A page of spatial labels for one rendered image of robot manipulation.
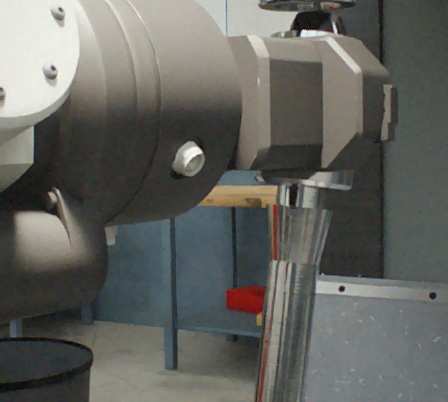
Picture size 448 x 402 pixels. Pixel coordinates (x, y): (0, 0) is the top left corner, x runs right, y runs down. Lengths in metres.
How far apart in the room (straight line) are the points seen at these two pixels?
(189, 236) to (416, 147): 4.62
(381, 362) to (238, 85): 0.51
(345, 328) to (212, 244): 4.51
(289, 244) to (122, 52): 0.17
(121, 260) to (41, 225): 5.41
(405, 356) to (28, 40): 0.61
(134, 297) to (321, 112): 5.32
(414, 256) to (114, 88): 0.57
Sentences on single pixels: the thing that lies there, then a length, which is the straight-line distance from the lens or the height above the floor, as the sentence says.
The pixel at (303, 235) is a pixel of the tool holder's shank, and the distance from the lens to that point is 0.42.
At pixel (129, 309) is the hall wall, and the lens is 5.70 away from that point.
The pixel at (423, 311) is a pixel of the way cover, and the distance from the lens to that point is 0.80.
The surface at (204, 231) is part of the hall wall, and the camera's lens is 5.33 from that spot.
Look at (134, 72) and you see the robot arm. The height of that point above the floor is 1.24.
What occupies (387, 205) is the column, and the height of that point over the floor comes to 1.15.
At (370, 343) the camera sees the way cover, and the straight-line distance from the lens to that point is 0.81.
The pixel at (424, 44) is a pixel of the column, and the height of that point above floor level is 1.29.
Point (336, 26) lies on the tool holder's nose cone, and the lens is 0.43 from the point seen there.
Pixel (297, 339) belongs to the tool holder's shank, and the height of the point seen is 1.13.
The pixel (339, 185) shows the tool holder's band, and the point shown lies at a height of 1.20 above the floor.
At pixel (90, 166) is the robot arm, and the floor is 1.21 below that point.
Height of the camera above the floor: 1.22
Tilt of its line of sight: 3 degrees down
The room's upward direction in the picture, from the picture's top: 1 degrees counter-clockwise
